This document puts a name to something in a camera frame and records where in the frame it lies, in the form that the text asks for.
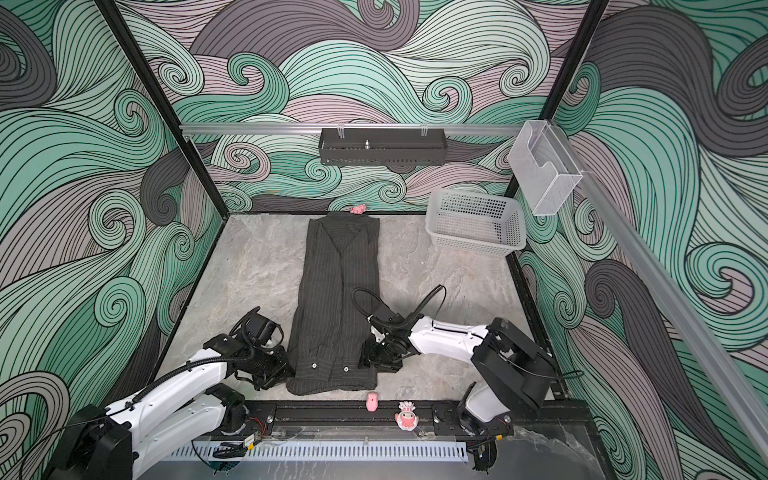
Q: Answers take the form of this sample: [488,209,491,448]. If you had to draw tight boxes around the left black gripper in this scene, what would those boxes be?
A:
[249,344,299,389]

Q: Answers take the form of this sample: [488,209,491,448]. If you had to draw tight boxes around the dark grey striped shirt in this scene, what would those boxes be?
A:
[286,212,380,396]

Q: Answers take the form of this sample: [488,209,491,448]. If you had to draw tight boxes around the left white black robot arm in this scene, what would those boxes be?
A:
[43,309,293,479]

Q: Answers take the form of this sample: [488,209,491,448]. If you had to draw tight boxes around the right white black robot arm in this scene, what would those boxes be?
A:
[360,309,559,425]

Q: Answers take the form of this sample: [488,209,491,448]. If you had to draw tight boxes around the small pink front toy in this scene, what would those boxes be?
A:
[365,392,379,412]

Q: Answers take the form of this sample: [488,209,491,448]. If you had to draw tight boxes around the pink white doll figure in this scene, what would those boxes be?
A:
[394,401,419,432]

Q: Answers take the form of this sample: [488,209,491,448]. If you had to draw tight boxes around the small pink pig toy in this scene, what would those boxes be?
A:
[349,204,367,215]

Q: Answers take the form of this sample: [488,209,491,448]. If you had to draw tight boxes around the white plastic mesh basket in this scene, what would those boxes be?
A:
[425,189,527,258]

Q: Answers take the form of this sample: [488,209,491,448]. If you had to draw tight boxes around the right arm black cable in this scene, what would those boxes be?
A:
[351,284,449,331]

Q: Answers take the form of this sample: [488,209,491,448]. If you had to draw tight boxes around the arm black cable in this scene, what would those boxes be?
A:
[351,284,449,331]
[131,307,265,403]

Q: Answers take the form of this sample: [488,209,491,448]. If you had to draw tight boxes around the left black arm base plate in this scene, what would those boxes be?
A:
[241,400,277,438]

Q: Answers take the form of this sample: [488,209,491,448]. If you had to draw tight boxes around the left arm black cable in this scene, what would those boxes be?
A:
[131,307,265,403]

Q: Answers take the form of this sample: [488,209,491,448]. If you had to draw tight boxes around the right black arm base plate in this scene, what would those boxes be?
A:
[431,401,514,438]

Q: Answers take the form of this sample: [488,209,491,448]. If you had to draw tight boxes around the white slotted cable duct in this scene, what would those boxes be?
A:
[161,440,469,464]

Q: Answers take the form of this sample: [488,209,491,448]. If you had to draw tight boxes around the black perforated wall shelf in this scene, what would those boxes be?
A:
[318,129,448,167]

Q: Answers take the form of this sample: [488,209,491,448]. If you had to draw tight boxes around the aluminium rear rail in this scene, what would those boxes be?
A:
[179,122,522,137]

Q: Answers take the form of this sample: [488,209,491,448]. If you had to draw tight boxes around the aluminium rail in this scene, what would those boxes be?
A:
[179,122,522,137]
[548,122,768,463]

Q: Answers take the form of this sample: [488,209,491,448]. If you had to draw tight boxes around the clear plastic wall holder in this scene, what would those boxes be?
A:
[508,120,583,216]

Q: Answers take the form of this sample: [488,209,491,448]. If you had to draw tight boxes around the aluminium right rail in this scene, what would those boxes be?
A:
[548,122,768,463]

